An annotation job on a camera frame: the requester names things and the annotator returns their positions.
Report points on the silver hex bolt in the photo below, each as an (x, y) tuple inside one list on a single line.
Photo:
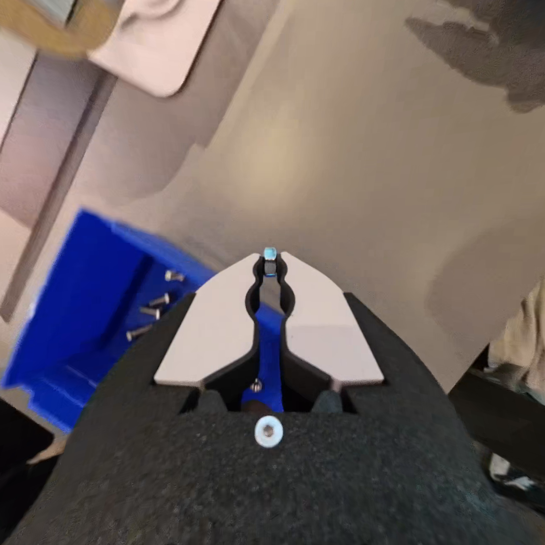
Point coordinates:
[(174, 276), (150, 312), (138, 332), (159, 300)]

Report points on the silver hex nut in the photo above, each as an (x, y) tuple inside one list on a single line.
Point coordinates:
[(270, 267), (256, 385)]

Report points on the wooden display board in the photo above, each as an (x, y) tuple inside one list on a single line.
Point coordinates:
[(51, 38)]

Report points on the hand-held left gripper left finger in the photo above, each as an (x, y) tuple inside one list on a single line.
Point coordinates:
[(200, 340)]

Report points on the blue plastic bin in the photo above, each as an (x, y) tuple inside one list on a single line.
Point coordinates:
[(85, 298)]

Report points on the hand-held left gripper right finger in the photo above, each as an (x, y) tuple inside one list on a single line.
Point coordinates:
[(332, 336)]

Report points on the person's beige trousers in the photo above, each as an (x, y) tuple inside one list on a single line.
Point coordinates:
[(523, 340)]

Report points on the person's dark shoe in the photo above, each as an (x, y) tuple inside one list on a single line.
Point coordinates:
[(515, 483)]

